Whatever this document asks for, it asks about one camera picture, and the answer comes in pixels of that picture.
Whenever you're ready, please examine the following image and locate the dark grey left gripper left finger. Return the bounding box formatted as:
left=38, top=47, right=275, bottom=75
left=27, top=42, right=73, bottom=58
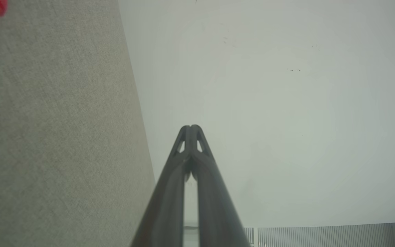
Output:
left=131, top=125, right=192, bottom=247

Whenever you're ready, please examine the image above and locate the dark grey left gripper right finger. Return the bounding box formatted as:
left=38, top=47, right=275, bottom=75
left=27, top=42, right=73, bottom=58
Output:
left=191, top=124, right=252, bottom=247

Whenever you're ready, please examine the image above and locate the white ribbed panel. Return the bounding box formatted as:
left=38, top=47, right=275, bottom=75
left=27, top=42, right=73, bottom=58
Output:
left=244, top=222, right=395, bottom=247

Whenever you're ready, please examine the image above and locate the grey fabric sofa cushion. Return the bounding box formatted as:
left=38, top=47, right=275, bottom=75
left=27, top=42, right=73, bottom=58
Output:
left=0, top=0, right=157, bottom=247

